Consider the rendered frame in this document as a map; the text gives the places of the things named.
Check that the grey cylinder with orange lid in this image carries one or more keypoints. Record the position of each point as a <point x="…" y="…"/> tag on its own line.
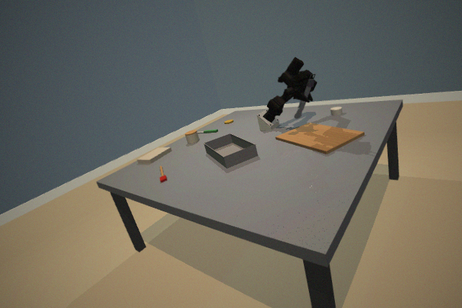
<point x="192" y="136"/>

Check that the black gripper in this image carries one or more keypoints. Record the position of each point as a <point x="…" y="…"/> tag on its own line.
<point x="298" y="91"/>

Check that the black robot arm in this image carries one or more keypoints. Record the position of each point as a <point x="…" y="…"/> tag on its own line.
<point x="276" y="104"/>

